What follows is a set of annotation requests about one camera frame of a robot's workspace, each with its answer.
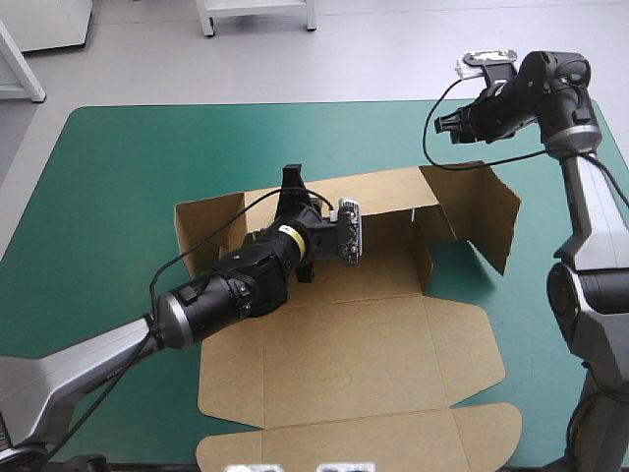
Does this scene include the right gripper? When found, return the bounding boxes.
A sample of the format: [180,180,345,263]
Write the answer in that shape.
[433,51,550,147]

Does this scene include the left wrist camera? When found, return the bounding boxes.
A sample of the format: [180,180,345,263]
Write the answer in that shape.
[335,195,366,269]

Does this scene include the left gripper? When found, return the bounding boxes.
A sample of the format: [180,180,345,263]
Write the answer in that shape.
[276,164,342,285]

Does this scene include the white cabinet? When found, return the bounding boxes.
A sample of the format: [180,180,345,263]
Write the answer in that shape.
[0,0,94,54]

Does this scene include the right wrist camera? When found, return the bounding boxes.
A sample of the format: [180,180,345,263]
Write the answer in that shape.
[453,47,519,81]

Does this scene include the white metal rack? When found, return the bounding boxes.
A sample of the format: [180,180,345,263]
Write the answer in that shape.
[195,0,318,38]
[0,18,48,104]

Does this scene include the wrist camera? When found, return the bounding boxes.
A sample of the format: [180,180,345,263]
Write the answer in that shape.
[335,195,366,269]
[453,47,519,81]

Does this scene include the brown cardboard box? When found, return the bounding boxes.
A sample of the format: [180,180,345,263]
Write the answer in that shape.
[174,159,523,468]

